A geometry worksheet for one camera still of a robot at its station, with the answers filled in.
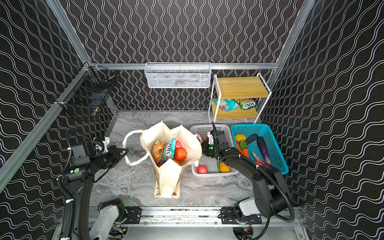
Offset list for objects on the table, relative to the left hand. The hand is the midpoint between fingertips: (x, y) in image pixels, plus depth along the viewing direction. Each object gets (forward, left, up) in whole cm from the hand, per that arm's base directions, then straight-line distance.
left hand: (130, 150), depth 71 cm
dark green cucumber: (+26, -68, -24) cm, 76 cm away
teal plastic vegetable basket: (+23, -72, -24) cm, 79 cm away
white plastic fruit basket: (+7, -40, -24) cm, 48 cm away
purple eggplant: (+16, -74, -23) cm, 79 cm away
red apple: (0, -34, -20) cm, 40 cm away
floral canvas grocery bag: (-11, -19, -1) cm, 22 cm away
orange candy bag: (+3, -11, -5) cm, 13 cm away
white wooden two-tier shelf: (+47, -59, -5) cm, 75 cm away
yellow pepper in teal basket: (+25, -60, -21) cm, 68 cm away
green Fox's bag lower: (+42, -64, -6) cm, 77 cm away
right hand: (+11, -32, -14) cm, 36 cm away
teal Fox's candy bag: (+8, -16, -10) cm, 21 cm away
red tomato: (+7, -22, -14) cm, 27 cm away
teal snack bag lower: (+40, -50, -6) cm, 65 cm away
